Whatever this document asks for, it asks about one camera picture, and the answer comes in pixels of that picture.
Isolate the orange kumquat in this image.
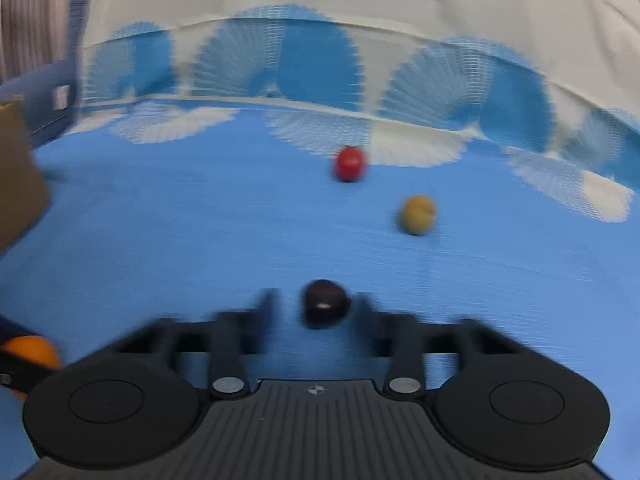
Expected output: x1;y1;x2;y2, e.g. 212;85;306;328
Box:
1;335;62;400

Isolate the dark grape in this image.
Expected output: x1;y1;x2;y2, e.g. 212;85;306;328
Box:
302;280;352;328

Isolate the brown longan far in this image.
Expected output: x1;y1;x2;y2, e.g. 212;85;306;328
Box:
398;195;437;236

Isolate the brown cardboard box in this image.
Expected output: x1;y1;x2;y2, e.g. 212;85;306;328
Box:
0;100;51;252

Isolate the red cherry tomato far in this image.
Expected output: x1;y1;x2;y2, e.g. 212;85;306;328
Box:
333;146;368;182

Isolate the blue white patterned cloth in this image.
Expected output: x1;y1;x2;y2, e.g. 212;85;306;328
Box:
1;0;639;479

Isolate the blue sofa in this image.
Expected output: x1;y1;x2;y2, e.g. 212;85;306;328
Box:
1;0;90;146

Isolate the grey curtain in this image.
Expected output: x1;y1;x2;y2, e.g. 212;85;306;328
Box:
1;0;64;82

